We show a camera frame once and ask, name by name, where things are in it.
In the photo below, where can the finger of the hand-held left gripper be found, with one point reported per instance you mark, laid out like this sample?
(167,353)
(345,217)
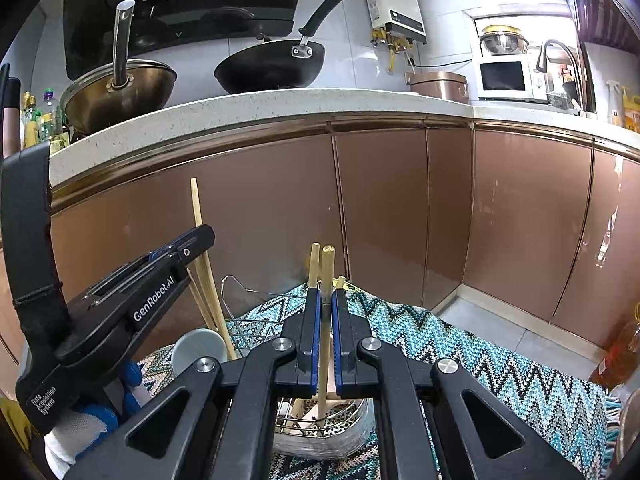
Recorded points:
(195,240)

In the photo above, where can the person's left hand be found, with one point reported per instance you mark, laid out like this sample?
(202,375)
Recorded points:
(92,417)

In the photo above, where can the cooking oil bottle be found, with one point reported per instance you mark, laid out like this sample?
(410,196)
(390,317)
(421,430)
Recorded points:
(617,355)

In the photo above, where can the brown kitchen cabinet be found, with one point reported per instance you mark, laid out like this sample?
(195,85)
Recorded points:
(390,200)

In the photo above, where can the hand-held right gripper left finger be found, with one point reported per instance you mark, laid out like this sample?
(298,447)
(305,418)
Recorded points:
(315,345)

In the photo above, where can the steel pot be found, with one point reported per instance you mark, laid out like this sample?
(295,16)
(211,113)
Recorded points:
(502,40)

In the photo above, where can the white spray bottle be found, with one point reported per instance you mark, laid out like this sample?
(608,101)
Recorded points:
(614,105)

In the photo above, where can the clear plastic utensil holder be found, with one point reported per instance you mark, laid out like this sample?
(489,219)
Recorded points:
(350,440)

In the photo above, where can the steel wok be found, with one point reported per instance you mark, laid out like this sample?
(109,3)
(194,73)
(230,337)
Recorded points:
(120,90)

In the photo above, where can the black wok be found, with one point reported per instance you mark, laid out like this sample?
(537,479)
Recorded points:
(270,67)

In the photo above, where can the white water heater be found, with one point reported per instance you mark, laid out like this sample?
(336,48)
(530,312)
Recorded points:
(395,0)

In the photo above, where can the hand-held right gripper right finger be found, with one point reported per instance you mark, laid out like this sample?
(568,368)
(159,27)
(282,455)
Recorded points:
(337,345)

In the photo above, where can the zigzag knitted cloth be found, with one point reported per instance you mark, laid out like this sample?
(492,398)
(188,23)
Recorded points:
(475,360)

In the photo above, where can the white microwave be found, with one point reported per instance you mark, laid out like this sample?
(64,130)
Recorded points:
(502,77)

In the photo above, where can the bamboo chopstick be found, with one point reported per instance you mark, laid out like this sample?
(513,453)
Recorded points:
(196,205)
(326,270)
(340,282)
(313,265)
(207,300)

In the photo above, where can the brown rice cooker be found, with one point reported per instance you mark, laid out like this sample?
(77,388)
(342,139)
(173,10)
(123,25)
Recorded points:
(440,87)

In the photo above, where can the pale blue ceramic spoon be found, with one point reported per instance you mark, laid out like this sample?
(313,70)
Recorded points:
(200,347)

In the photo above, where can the green cap bottle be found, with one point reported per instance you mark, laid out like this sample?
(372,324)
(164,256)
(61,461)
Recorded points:
(51,110)

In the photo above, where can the dark kitchen faucet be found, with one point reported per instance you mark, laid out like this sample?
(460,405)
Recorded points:
(550,45)

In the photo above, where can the white speckled countertop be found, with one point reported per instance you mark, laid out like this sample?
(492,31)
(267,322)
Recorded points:
(300,110)

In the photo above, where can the yellow condiment bottle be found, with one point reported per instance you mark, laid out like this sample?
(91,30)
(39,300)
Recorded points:
(30,120)

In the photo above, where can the black range hood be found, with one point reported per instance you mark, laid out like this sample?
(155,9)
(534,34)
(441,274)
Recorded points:
(175,5)

